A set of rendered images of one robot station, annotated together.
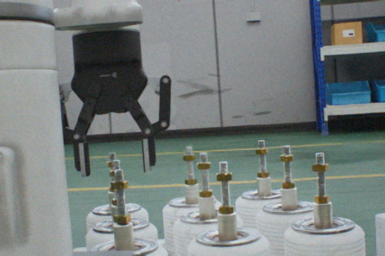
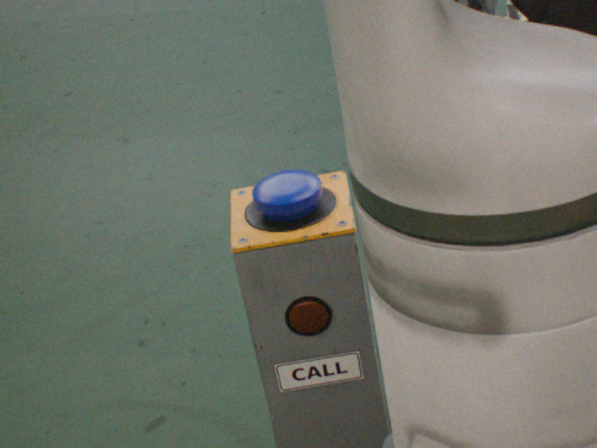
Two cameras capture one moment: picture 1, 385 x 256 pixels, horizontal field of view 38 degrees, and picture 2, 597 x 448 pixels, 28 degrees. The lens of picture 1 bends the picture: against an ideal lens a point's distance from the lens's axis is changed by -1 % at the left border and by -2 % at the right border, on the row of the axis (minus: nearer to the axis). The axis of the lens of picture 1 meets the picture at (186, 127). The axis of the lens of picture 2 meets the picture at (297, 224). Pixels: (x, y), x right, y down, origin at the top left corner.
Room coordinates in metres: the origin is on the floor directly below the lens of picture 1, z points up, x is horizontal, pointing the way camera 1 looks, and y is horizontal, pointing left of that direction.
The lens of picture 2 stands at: (0.05, 0.13, 0.65)
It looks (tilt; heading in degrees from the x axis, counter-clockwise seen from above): 30 degrees down; 12
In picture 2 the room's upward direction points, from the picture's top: 11 degrees counter-clockwise
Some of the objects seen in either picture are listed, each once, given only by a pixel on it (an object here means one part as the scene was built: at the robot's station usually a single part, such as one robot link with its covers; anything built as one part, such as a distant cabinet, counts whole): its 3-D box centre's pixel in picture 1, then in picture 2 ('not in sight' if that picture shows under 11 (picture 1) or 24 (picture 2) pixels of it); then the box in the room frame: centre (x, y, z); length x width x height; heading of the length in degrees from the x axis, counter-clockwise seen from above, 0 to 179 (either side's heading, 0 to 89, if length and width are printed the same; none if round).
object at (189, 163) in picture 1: (190, 170); not in sight; (0.87, 0.00, 0.30); 0.01 x 0.01 x 0.08; 34
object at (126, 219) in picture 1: (122, 218); not in sight; (0.62, 0.08, 0.29); 0.02 x 0.02 x 0.01; 65
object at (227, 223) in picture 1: (227, 226); not in sight; (0.64, -0.04, 0.26); 0.02 x 0.02 x 0.03
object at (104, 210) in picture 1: (117, 210); not in sight; (0.85, 0.12, 0.25); 0.08 x 0.08 x 0.01
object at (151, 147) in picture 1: (157, 142); not in sight; (0.62, 0.03, 0.37); 0.03 x 0.01 x 0.05; 90
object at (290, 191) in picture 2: not in sight; (288, 199); (0.64, 0.25, 0.32); 0.04 x 0.04 x 0.02
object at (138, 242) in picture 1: (124, 249); not in sight; (0.62, 0.08, 0.25); 0.08 x 0.08 x 0.01
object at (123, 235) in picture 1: (124, 238); not in sight; (0.62, 0.08, 0.26); 0.02 x 0.02 x 0.03
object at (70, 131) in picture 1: (71, 148); not in sight; (0.62, 0.13, 0.37); 0.03 x 0.01 x 0.05; 90
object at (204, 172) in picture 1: (205, 180); not in sight; (0.76, -0.02, 0.30); 0.01 x 0.01 x 0.08; 23
